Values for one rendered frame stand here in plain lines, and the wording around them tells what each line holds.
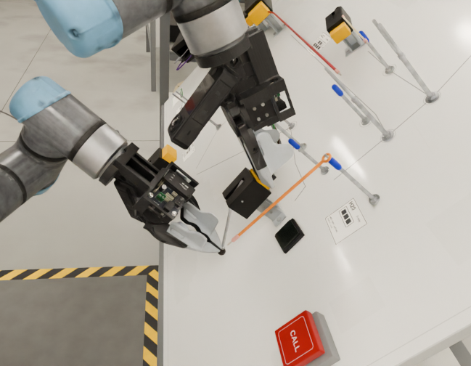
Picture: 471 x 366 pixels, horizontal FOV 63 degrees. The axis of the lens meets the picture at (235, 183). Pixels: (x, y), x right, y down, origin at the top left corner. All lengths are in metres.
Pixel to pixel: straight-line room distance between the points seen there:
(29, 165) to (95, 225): 1.63
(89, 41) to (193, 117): 0.15
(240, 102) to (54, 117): 0.25
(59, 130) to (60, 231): 1.69
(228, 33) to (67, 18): 0.17
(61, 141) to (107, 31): 0.22
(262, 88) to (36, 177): 0.35
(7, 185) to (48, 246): 1.59
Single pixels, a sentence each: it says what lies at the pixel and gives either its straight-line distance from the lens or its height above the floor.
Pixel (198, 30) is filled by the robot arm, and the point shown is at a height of 1.38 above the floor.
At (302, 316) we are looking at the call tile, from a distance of 0.46.
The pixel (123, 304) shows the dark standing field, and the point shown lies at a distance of 1.86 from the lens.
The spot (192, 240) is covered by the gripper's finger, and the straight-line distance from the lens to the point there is 0.59.
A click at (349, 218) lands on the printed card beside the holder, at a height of 1.18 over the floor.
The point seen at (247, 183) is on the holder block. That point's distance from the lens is 0.55.
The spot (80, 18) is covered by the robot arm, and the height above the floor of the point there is 1.40.
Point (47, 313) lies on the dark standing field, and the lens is 1.90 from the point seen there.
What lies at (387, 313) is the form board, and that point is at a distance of 0.45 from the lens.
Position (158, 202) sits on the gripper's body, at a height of 1.14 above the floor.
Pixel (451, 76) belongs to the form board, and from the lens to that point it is 0.59.
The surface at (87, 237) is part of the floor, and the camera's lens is 2.17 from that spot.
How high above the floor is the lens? 1.49
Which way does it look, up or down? 36 degrees down
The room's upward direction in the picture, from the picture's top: 8 degrees clockwise
